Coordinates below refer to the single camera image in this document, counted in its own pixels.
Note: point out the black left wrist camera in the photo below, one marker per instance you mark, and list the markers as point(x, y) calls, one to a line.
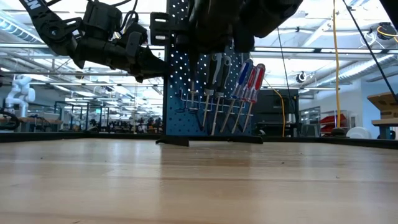
point(102, 17)

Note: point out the small black ceiling reel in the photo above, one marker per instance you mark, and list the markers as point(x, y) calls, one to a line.
point(301, 77)

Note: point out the black cabinet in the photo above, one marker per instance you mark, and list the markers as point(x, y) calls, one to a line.
point(273, 112)

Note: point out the black table frame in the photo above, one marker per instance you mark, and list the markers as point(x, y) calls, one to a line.
point(46, 136)

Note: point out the short chrome hook rail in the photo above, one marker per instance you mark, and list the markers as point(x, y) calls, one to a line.
point(186, 101)

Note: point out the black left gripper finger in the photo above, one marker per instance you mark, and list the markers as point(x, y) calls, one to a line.
point(152, 67)

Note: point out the black metal pegboard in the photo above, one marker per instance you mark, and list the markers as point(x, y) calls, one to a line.
point(177, 124)

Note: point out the white round object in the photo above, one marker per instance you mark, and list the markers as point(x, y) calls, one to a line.
point(359, 133)

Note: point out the cardboard box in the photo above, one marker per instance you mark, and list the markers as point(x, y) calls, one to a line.
point(384, 104)

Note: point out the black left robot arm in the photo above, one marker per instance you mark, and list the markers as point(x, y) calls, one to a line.
point(53, 31)

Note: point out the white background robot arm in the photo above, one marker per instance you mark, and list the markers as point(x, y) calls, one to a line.
point(20, 93)

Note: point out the red storage bins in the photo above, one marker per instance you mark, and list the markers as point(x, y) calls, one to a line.
point(334, 119)

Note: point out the black plastic pegboard bin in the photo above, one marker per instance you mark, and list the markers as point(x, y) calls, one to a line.
point(160, 29)

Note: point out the wooden side table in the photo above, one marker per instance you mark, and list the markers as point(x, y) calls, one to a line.
point(385, 122)

